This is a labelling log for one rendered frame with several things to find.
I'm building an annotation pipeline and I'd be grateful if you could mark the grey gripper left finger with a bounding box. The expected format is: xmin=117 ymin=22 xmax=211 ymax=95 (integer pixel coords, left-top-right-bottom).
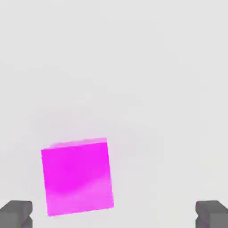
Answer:
xmin=0 ymin=200 xmax=33 ymax=228

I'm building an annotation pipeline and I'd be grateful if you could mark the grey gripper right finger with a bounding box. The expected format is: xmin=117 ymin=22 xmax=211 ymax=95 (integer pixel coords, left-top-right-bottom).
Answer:
xmin=195 ymin=200 xmax=228 ymax=228

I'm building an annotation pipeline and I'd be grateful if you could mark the small magenta cube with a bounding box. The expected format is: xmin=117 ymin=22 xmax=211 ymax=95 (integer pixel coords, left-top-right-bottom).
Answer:
xmin=41 ymin=137 xmax=115 ymax=217

